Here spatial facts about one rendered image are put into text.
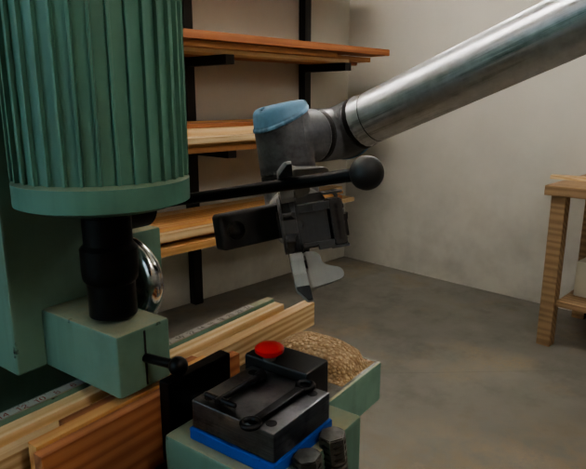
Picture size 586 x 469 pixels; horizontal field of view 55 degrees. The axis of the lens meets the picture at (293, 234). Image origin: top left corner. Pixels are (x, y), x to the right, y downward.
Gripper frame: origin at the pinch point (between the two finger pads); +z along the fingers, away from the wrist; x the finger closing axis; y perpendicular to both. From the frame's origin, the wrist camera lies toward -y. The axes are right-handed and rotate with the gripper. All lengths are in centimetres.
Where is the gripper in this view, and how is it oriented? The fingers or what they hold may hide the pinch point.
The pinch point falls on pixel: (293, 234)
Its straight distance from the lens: 61.0
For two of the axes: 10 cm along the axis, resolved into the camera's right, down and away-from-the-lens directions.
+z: 0.6, 1.0, -9.9
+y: 9.9, -1.6, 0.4
